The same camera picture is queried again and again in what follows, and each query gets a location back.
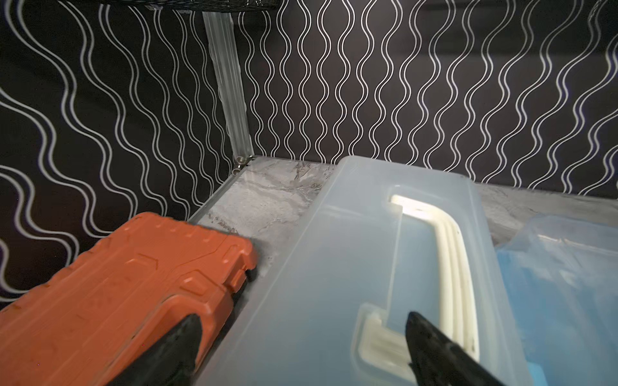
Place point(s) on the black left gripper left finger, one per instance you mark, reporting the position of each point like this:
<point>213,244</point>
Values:
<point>170,361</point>

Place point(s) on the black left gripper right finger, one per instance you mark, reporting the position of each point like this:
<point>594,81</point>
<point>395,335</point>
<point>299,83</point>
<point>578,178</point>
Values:
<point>436,360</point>

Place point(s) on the turquoise back toolbox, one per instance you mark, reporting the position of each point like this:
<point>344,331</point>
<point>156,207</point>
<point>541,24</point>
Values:
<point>341,266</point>

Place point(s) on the light blue front toolbox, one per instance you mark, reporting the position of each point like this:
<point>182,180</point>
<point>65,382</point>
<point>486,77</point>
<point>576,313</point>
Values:
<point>560,275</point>

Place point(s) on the red-orange plastic tool case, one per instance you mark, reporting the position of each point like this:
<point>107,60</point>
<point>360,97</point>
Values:
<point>94,318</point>

